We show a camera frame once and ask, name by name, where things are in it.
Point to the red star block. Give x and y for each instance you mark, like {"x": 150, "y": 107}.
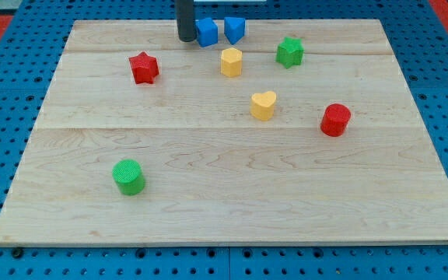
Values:
{"x": 144, "y": 68}

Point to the light wooden board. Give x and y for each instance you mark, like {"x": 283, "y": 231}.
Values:
{"x": 214, "y": 174}

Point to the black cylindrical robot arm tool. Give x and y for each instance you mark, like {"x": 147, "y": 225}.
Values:
{"x": 185, "y": 17}

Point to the green cylinder block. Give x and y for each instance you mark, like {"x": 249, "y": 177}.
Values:
{"x": 128, "y": 176}

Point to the yellow hexagon block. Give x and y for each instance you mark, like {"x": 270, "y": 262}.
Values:
{"x": 231, "y": 62}

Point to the green star block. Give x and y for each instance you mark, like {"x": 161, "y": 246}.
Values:
{"x": 290, "y": 52}

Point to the blue triangular block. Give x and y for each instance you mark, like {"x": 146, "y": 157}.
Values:
{"x": 234, "y": 28}

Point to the blue cube block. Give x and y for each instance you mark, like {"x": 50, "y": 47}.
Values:
{"x": 207, "y": 32}

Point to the yellow heart block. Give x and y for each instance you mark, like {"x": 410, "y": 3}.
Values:
{"x": 262, "y": 105}

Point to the red cylinder block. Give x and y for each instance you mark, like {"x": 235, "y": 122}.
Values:
{"x": 335, "y": 120}

